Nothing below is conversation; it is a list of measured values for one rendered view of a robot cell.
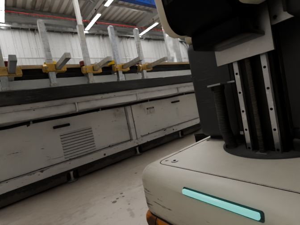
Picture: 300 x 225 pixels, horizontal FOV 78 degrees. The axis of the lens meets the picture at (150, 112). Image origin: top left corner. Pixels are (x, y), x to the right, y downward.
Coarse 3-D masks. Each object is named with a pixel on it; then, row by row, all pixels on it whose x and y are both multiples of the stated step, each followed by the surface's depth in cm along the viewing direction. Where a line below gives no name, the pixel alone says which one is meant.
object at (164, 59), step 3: (165, 57) 148; (159, 60) 152; (162, 60) 150; (165, 60) 148; (150, 63) 162; (153, 63) 159; (156, 63) 156; (159, 63) 156; (147, 66) 165; (150, 66) 162; (153, 66) 162; (135, 72) 180; (138, 72) 179
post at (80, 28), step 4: (80, 24) 133; (80, 28) 133; (80, 32) 133; (80, 36) 132; (84, 36) 134; (80, 40) 133; (84, 40) 134; (80, 44) 134; (84, 44) 134; (84, 48) 133; (84, 52) 133; (84, 56) 133; (88, 56) 135; (84, 60) 134; (88, 60) 135; (84, 64) 135; (88, 64) 134; (88, 76) 134; (92, 76) 136; (88, 80) 135
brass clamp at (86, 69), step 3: (84, 66) 133; (87, 66) 133; (90, 66) 134; (81, 69) 134; (84, 69) 132; (87, 69) 133; (90, 69) 134; (99, 69) 138; (84, 72) 133; (87, 72) 133; (93, 72) 137; (96, 72) 139; (99, 72) 141
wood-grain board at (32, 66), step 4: (68, 64) 146; (72, 64) 148; (76, 64) 149; (92, 64) 158; (160, 64) 206; (164, 64) 210; (168, 64) 214; (172, 64) 219; (24, 68) 127; (28, 68) 129; (32, 68) 130; (36, 68) 132; (40, 68) 134
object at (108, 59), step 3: (108, 57) 117; (111, 57) 118; (102, 60) 122; (105, 60) 119; (108, 60) 117; (111, 60) 118; (99, 63) 127; (102, 63) 123; (105, 63) 122; (93, 66) 134; (96, 66) 130; (99, 66) 127; (102, 66) 127; (93, 69) 135; (96, 69) 133; (84, 75) 150
